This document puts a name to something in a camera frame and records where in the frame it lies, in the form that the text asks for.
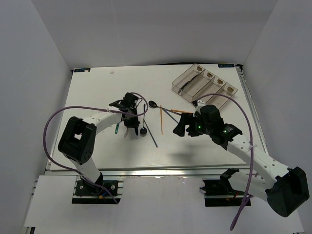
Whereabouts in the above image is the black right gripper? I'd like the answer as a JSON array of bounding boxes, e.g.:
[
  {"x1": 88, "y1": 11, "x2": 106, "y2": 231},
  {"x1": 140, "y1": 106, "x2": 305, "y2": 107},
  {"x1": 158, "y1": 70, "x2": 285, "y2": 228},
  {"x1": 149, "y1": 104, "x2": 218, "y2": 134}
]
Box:
[{"x1": 173, "y1": 113, "x2": 212, "y2": 137}]

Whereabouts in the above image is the black steak knife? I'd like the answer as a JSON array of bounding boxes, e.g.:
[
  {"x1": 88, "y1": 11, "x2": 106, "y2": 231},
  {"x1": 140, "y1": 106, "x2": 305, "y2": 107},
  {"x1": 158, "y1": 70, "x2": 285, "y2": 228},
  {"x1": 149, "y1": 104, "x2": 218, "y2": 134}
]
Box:
[{"x1": 177, "y1": 74, "x2": 200, "y2": 95}]

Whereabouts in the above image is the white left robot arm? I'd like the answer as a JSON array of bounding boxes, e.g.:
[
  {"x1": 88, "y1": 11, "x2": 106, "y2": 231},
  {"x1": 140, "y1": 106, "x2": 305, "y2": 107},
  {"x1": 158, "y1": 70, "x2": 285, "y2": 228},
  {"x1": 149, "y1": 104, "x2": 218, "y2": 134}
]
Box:
[{"x1": 58, "y1": 93, "x2": 140, "y2": 195}]

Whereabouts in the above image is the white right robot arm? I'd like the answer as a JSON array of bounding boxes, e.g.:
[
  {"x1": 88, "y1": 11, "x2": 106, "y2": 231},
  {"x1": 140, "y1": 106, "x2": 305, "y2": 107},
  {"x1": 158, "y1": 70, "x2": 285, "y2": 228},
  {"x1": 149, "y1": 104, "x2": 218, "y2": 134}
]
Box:
[{"x1": 173, "y1": 105, "x2": 310, "y2": 217}]

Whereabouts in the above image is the blue chopstick lower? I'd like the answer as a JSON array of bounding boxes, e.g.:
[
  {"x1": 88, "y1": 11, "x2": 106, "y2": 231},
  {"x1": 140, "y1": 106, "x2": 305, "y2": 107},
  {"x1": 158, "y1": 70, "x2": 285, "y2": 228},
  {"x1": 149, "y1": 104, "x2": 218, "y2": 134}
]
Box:
[{"x1": 143, "y1": 120, "x2": 158, "y2": 148}]

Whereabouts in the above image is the orange chopstick crosswise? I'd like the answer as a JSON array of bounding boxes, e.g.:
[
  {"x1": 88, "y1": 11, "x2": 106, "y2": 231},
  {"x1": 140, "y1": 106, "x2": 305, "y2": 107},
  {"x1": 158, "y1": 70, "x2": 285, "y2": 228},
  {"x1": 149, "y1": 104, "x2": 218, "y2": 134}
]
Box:
[{"x1": 170, "y1": 109, "x2": 191, "y2": 114}]

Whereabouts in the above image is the orange chopstick upright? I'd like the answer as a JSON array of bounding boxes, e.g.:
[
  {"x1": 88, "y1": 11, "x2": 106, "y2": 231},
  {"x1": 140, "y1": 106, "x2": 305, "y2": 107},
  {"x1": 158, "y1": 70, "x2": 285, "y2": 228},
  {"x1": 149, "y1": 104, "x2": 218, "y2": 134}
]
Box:
[{"x1": 160, "y1": 106, "x2": 163, "y2": 135}]

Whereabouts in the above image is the black spoon near tray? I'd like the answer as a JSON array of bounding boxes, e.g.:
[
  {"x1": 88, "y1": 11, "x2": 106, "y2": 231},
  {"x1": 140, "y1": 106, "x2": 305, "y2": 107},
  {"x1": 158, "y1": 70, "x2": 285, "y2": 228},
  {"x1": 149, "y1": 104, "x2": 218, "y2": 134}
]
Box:
[{"x1": 148, "y1": 100, "x2": 169, "y2": 111}]

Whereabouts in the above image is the smoky clear divided organizer tray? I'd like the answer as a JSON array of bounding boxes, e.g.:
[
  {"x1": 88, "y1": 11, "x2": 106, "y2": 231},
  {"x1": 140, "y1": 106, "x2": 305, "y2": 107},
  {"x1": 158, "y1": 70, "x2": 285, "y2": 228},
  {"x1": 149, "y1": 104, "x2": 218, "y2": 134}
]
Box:
[{"x1": 172, "y1": 63, "x2": 238, "y2": 110}]

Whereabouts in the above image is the right blue corner marker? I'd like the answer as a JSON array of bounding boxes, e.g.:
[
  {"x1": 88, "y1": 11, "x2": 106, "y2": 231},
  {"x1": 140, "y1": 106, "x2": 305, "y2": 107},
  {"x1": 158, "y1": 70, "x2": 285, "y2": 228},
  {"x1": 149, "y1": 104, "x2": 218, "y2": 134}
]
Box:
[{"x1": 218, "y1": 63, "x2": 235, "y2": 68}]

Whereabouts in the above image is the blue corner marker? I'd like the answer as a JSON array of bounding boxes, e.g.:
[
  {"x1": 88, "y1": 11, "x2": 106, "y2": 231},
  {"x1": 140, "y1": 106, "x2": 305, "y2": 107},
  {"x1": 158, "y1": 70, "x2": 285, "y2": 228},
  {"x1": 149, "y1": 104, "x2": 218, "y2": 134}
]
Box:
[
  {"x1": 218, "y1": 63, "x2": 235, "y2": 68},
  {"x1": 73, "y1": 68, "x2": 91, "y2": 73}
]

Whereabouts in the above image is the left blue corner marker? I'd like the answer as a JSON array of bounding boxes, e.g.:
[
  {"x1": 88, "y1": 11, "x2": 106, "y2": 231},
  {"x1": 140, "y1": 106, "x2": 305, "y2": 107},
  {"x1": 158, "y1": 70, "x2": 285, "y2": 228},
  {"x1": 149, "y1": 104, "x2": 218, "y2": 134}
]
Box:
[{"x1": 73, "y1": 68, "x2": 91, "y2": 73}]

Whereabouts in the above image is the black spoon long handle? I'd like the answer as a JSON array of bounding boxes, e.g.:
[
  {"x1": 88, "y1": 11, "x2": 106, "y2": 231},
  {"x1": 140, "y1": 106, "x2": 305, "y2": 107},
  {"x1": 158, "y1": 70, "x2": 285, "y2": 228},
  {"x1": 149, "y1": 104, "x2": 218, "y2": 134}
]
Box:
[{"x1": 139, "y1": 115, "x2": 147, "y2": 137}]

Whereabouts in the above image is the green handled fork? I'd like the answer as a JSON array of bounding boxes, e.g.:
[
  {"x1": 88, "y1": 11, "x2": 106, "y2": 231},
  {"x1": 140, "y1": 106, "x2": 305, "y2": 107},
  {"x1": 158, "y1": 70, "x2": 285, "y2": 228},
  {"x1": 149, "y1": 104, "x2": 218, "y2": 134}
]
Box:
[{"x1": 115, "y1": 123, "x2": 120, "y2": 134}]

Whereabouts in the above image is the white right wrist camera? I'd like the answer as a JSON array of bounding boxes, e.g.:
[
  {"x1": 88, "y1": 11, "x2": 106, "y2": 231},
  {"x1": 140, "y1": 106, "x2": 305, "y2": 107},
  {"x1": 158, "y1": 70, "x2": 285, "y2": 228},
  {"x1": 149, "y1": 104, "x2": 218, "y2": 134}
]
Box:
[{"x1": 192, "y1": 100, "x2": 206, "y2": 115}]

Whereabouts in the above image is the aluminium table edge rail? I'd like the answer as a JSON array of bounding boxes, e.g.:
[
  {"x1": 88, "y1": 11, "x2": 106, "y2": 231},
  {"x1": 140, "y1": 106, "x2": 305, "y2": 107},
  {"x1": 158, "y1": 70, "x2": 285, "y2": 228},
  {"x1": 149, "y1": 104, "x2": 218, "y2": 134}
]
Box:
[{"x1": 45, "y1": 159, "x2": 277, "y2": 177}]

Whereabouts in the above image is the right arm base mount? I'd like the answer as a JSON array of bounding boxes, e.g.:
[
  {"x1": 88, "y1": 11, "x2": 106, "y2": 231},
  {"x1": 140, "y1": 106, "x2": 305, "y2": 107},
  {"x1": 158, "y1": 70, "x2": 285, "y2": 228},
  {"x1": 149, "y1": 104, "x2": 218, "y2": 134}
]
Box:
[{"x1": 199, "y1": 168, "x2": 244, "y2": 207}]

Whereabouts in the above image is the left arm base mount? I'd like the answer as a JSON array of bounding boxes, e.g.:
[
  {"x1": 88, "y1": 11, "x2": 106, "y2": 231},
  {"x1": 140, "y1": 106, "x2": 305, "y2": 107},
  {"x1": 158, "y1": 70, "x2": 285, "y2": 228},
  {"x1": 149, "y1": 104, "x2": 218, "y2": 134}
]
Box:
[{"x1": 72, "y1": 175, "x2": 123, "y2": 205}]

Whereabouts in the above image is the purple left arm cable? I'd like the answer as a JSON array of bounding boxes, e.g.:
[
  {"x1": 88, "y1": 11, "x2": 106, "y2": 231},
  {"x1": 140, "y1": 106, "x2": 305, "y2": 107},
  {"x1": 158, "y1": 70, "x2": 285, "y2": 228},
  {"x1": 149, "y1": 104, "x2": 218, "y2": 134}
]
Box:
[{"x1": 43, "y1": 92, "x2": 148, "y2": 204}]

